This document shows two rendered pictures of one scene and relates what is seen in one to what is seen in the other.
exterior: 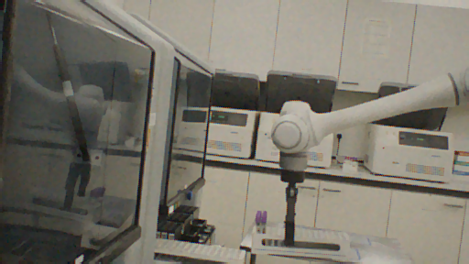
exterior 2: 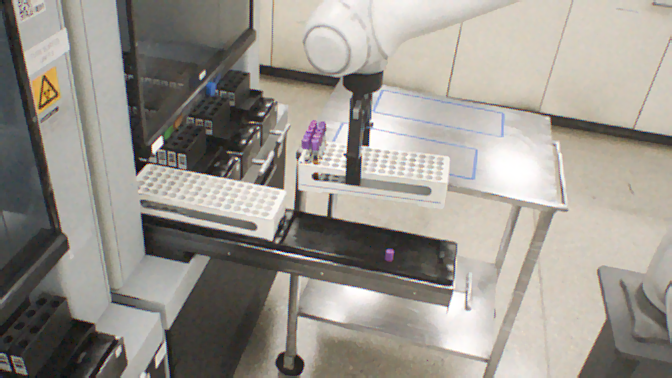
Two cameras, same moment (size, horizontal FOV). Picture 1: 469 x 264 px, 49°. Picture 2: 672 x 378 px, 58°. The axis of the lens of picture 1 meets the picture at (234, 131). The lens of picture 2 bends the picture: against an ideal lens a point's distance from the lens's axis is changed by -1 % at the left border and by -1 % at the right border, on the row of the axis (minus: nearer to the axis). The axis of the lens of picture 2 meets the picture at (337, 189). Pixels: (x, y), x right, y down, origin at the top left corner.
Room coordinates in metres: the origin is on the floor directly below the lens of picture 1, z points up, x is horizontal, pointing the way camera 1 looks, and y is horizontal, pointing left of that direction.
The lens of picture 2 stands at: (0.55, -0.21, 1.57)
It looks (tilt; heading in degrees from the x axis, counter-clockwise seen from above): 35 degrees down; 2
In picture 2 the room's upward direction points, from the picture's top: 6 degrees clockwise
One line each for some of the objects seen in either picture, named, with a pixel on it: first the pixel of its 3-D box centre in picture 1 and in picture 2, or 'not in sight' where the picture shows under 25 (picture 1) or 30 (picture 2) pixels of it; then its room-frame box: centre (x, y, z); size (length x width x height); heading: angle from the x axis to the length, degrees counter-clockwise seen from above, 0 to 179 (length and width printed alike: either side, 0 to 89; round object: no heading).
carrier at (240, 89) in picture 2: (192, 216); (239, 91); (1.97, 0.12, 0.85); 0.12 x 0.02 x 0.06; 173
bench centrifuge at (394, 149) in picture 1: (408, 130); not in sight; (3.97, -1.32, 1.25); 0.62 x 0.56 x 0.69; 173
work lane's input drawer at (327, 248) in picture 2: not in sight; (293, 242); (1.49, -0.10, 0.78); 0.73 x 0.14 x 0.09; 84
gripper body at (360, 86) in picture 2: (291, 184); (362, 89); (1.61, -0.20, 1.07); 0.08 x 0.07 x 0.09; 174
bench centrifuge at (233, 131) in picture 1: (223, 112); not in sight; (4.13, 0.10, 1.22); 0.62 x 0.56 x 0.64; 172
